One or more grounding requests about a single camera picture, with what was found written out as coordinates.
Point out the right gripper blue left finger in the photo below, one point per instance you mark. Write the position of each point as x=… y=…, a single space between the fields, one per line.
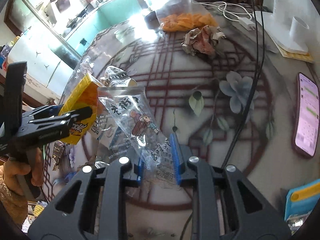
x=138 y=166

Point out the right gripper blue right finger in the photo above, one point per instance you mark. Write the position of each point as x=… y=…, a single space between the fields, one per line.
x=177 y=157

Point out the pink smartphone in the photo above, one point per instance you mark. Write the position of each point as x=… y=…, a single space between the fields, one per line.
x=305 y=136

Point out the bag of orange snacks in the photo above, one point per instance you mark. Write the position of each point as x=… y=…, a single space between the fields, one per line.
x=184 y=15

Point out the floral tablecloth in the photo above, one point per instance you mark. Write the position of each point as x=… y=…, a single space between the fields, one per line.
x=234 y=116

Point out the crumpled brown paper ball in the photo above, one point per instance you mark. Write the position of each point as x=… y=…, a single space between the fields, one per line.
x=203 y=41

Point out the white charger with cable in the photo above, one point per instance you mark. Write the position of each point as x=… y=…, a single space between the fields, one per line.
x=245 y=18

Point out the crushed paper cup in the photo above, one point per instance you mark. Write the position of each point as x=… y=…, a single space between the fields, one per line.
x=116 y=77

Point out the clear printed plastic bag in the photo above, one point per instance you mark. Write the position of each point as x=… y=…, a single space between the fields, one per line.
x=129 y=108

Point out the yellow drink carton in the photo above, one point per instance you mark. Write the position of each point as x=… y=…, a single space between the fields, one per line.
x=82 y=101

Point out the crumpled clear plastic wrap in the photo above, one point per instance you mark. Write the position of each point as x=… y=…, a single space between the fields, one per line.
x=86 y=67

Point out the blue and yellow box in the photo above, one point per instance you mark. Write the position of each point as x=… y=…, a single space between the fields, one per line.
x=300 y=202

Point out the teal kitchen cabinets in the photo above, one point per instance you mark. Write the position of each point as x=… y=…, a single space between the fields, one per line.
x=104 y=16

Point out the white refrigerator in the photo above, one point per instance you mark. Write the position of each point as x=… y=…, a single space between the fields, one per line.
x=43 y=64

